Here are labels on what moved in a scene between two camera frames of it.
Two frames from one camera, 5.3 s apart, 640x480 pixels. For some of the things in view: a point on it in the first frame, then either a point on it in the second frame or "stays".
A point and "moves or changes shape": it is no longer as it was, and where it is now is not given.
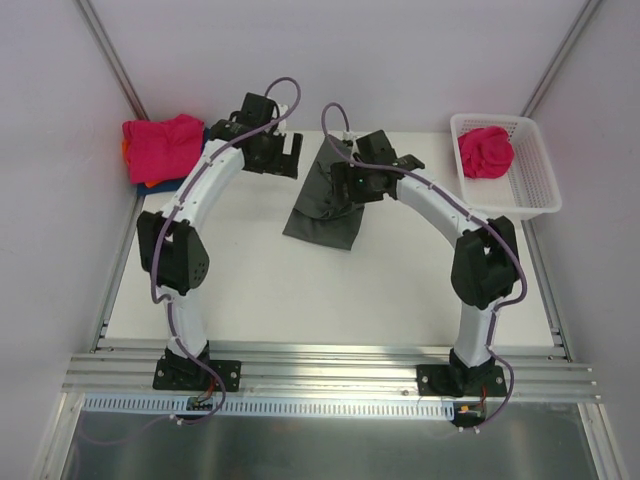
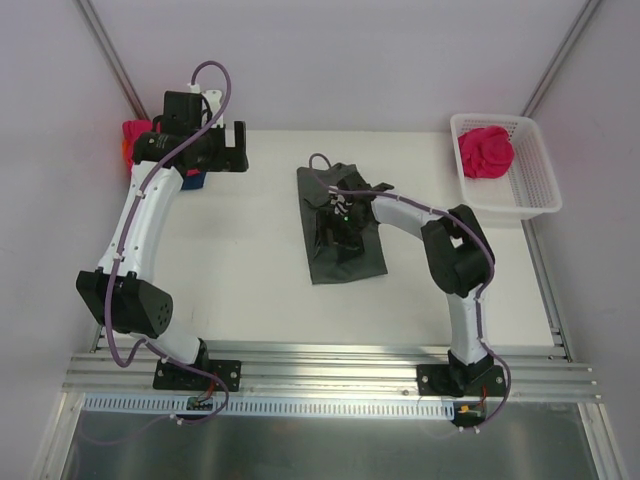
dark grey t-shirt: (319, 215) moves or changes shape
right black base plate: (449, 380) stays
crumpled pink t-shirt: (485, 152) stays
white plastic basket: (529, 189) stays
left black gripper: (282, 160) -> (230, 151)
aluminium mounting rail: (529, 374) stays
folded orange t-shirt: (126, 153) stays
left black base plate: (189, 375) stays
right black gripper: (341, 182) -> (335, 235)
